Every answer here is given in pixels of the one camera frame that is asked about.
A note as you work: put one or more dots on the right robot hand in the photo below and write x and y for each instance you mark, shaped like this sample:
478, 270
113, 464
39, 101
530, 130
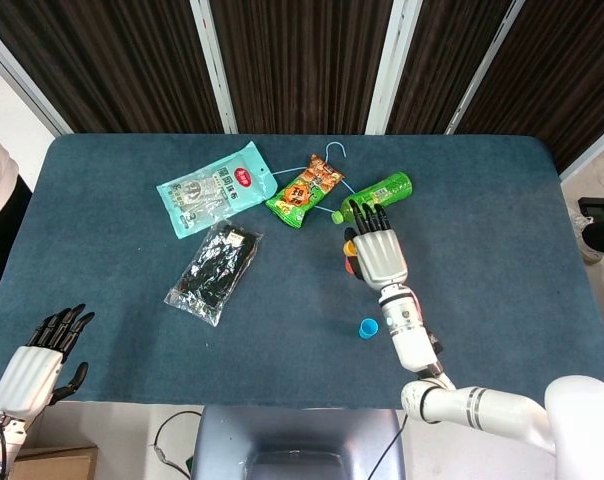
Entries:
379, 255

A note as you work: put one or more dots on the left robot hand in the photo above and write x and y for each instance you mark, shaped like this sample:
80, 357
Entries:
27, 375

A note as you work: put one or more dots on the orange plastic cup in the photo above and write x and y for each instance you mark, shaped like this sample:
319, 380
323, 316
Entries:
353, 266

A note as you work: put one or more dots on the yellow plastic cup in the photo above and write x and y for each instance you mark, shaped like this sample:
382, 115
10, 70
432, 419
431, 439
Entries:
348, 248

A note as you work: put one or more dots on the blue plastic cup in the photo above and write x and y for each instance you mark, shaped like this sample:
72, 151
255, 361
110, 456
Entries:
369, 328

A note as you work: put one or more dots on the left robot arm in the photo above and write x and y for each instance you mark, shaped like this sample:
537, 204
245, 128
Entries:
2, 440

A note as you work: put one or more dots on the green tea bottle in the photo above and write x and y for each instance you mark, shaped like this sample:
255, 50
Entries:
387, 190

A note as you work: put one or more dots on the cardboard box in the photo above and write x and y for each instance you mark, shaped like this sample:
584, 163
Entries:
57, 465

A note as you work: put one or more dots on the green orange snack bag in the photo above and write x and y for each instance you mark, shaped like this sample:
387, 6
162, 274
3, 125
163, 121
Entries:
302, 195

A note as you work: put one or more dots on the teal table cloth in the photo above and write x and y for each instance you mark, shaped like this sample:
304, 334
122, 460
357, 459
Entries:
132, 350

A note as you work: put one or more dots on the black socks in clear bag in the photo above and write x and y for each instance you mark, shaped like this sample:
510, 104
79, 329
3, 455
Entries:
212, 275

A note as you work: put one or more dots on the teal dishcloth package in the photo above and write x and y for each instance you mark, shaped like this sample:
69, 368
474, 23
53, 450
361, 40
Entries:
207, 195

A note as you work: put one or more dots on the grey robot torso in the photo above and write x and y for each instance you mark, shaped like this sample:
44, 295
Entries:
297, 435

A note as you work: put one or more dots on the dark brown slatted panel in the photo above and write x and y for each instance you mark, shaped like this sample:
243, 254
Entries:
572, 75
442, 50
302, 60
107, 60

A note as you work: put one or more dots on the person in black trousers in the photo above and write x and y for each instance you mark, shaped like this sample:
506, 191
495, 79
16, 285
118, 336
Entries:
602, 237

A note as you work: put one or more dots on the black box device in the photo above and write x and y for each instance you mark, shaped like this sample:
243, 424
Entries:
599, 207

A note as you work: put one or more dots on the white partition post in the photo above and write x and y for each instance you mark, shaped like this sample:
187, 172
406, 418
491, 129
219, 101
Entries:
482, 70
214, 65
589, 157
393, 65
27, 82

